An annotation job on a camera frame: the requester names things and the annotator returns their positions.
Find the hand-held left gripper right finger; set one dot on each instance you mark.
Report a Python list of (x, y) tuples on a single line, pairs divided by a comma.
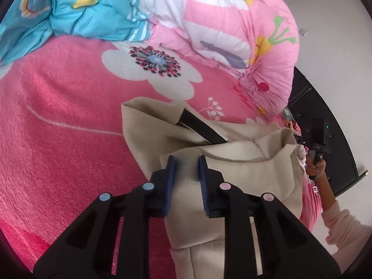
[(203, 180)]

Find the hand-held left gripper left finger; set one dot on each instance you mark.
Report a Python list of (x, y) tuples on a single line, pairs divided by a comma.
[(170, 180)]

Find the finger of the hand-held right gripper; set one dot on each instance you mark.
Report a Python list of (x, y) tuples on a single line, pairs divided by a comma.
[(298, 139)]

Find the cream jacket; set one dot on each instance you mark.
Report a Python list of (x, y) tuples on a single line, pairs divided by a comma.
[(244, 177)]

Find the person's right forearm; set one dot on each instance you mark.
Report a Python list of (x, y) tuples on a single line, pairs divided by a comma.
[(343, 226)]

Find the pile of small clothes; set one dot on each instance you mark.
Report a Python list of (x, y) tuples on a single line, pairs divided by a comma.
[(290, 119)]

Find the person's right hand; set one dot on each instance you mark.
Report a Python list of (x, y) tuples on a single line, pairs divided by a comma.
[(315, 170)]

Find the pink printed quilt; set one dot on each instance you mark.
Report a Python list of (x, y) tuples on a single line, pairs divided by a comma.
[(261, 64)]

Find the pink floral blanket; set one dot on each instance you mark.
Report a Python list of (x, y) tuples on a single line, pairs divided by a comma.
[(72, 136)]

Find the blue printed quilt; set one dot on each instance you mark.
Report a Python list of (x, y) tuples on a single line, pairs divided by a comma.
[(96, 11)]

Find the white wall socket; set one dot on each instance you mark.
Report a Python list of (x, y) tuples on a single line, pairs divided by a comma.
[(303, 32)]

